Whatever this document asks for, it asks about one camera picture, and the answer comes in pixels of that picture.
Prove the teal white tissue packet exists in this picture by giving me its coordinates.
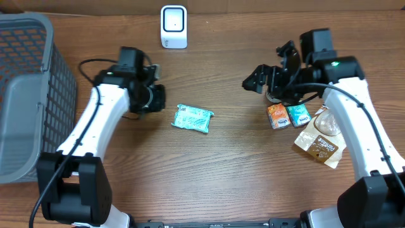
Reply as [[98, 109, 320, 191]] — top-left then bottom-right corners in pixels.
[[286, 104, 311, 127]]

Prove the green lid jar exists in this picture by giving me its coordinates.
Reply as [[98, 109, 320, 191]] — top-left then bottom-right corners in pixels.
[[266, 92, 283, 104]]

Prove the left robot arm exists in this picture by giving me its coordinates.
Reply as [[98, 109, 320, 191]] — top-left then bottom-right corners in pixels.
[[28, 46, 166, 227]]

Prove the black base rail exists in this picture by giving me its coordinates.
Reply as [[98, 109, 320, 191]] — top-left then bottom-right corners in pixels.
[[129, 218, 307, 228]]

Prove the beige powder pouch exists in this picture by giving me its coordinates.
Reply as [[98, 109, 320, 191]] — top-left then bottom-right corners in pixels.
[[294, 104, 347, 168]]

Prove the teal snack packet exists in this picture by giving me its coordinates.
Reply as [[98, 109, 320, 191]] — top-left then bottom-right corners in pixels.
[[171, 104, 215, 134]]

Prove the white barcode scanner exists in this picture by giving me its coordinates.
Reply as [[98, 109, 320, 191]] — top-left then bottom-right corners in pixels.
[[160, 5, 187, 49]]

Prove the orange tissue packet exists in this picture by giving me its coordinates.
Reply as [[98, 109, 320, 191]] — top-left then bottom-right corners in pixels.
[[267, 103, 290, 129]]

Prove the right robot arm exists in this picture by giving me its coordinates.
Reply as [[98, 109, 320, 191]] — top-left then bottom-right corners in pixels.
[[242, 28, 404, 227]]

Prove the grey plastic mesh basket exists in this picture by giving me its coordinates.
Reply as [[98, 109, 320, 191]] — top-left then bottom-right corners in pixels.
[[1, 13, 77, 184]]

